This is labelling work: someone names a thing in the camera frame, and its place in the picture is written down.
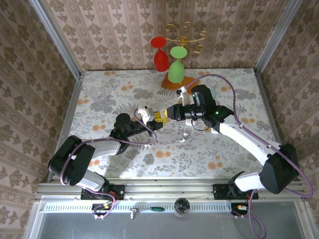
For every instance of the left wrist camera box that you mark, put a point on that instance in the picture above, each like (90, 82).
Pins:
(147, 113)

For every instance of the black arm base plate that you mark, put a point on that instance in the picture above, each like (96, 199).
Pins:
(219, 191)
(117, 193)

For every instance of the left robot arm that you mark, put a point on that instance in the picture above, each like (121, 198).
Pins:
(69, 161)

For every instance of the aluminium frame post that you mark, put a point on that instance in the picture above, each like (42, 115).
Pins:
(277, 35)
(58, 39)

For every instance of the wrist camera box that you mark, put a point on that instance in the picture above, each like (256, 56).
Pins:
(185, 98)
(147, 113)

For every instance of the grey metal shelf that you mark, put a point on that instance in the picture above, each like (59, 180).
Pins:
(149, 227)

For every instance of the aluminium table side rail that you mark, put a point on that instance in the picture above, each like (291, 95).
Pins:
(66, 124)
(269, 112)

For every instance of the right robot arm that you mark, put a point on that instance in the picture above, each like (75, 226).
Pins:
(276, 171)

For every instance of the red wine glass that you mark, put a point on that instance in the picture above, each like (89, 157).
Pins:
(160, 62)

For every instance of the green wine glass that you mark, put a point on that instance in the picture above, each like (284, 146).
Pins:
(175, 72)

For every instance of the aluminium front rail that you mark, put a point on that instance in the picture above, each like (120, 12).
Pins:
(162, 189)

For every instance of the teal frosted cup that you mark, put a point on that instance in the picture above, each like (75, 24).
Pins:
(214, 94)

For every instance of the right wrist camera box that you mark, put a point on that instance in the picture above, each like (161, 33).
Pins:
(185, 98)

